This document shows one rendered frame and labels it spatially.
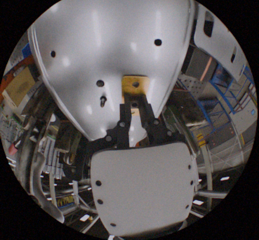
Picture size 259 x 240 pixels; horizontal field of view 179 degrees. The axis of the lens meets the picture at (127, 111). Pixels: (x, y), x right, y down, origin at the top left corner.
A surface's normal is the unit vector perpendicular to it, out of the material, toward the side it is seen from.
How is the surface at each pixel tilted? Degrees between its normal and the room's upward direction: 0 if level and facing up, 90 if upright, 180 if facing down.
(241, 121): 90
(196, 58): 0
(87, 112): 0
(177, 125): 78
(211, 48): 0
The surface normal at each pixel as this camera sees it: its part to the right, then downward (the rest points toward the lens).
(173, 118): -0.96, 0.19
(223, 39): 0.07, 0.79
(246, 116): -1.00, 0.09
